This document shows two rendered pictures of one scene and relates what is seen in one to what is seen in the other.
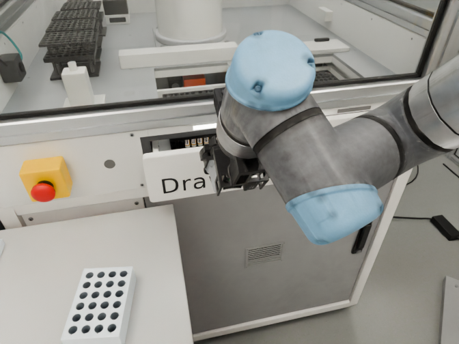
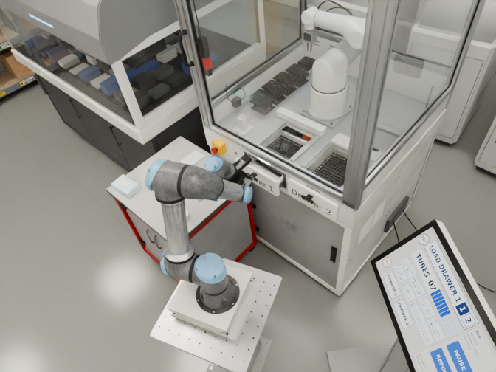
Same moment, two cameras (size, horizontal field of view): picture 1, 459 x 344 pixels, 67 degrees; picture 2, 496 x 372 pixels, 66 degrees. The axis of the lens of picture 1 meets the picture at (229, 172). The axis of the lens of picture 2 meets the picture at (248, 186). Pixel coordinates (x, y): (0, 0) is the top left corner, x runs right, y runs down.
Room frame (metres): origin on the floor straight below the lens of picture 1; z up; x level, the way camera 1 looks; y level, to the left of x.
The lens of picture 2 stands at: (-0.15, -1.16, 2.34)
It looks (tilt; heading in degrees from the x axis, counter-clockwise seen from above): 48 degrees down; 61
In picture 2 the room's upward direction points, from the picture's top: 8 degrees counter-clockwise
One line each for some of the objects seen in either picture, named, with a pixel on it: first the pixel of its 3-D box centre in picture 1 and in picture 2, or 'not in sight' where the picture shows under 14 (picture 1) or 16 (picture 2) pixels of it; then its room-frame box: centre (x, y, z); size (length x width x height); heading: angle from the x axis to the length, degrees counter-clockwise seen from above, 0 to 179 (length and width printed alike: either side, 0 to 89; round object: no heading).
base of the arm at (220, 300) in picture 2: not in sight; (215, 287); (0.04, -0.39, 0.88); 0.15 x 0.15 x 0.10
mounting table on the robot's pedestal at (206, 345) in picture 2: not in sight; (220, 310); (0.02, -0.41, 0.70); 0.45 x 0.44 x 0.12; 32
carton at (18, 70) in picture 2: not in sight; (22, 57); (-0.17, 3.84, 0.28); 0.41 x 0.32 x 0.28; 12
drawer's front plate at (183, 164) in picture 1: (219, 168); (257, 176); (0.55, 0.02, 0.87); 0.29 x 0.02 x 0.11; 103
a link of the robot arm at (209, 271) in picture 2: not in sight; (209, 272); (0.04, -0.39, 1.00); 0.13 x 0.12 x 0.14; 125
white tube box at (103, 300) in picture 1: (102, 306); not in sight; (0.31, 0.21, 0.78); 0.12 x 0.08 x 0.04; 3
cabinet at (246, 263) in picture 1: (207, 181); (319, 181); (1.08, 0.09, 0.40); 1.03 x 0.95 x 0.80; 103
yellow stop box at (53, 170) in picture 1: (46, 179); (218, 147); (0.51, 0.35, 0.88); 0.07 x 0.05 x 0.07; 103
